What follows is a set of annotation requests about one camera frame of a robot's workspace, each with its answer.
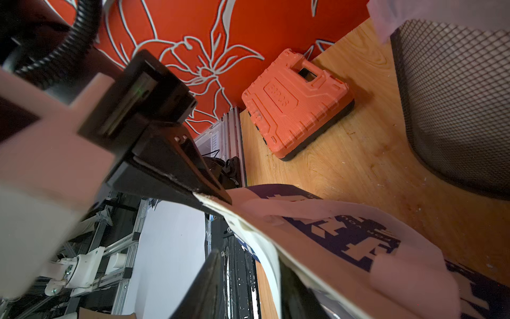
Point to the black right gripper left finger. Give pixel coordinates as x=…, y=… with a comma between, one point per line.
x=201, y=299

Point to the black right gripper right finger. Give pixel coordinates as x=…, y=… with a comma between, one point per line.
x=298, y=301

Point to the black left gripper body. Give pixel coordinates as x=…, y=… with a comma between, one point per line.
x=139, y=120

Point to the white and navy bag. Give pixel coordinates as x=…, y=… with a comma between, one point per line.
x=358, y=261

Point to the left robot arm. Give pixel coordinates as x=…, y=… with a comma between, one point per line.
x=57, y=58

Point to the orange plastic tool case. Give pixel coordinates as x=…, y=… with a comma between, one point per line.
x=293, y=102

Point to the black mesh trash bin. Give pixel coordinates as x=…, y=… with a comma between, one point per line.
x=454, y=87

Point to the pink trash bag liner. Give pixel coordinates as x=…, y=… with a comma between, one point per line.
x=387, y=15

